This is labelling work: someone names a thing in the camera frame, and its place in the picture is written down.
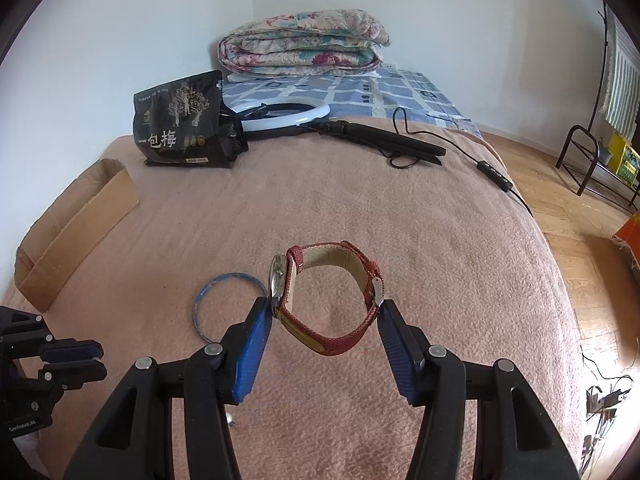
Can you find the striped hanging towel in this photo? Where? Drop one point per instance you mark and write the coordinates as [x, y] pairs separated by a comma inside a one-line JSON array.
[[625, 90]]

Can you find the black snack bag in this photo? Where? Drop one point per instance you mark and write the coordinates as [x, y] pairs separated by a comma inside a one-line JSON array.
[[180, 125]]

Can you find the blue plaid bed sheet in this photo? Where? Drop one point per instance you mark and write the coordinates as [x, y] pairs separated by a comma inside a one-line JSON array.
[[360, 90]]

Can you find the small pale earring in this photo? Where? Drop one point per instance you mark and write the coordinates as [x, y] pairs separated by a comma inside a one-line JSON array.
[[230, 419]]

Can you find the black metal clothes rack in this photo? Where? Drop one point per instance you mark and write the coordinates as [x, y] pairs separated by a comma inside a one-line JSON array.
[[582, 129]]

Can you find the orange box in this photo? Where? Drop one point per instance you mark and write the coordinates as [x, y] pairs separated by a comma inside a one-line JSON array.
[[632, 240]]

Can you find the cardboard box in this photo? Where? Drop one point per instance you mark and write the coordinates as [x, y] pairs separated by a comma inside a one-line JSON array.
[[75, 230]]

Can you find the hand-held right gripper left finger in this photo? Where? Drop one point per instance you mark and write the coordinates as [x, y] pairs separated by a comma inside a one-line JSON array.
[[252, 350]]

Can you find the black folded light stand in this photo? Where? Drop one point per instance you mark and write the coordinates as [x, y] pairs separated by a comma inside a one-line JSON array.
[[390, 141]]

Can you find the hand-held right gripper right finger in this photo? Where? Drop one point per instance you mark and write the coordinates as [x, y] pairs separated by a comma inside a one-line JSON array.
[[397, 355]]

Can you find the folded floral quilt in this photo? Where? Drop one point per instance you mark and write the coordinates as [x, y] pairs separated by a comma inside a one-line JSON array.
[[300, 45]]

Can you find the small grey pot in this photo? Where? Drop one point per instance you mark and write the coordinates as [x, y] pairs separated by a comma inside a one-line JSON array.
[[605, 152]]

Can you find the yellow box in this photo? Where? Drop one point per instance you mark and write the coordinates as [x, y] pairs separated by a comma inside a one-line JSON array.
[[627, 160]]

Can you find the thin round bangle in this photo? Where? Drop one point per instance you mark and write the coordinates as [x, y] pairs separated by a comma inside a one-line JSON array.
[[195, 312]]

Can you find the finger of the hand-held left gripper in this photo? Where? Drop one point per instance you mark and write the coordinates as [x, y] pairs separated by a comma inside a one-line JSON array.
[[75, 350], [77, 374]]

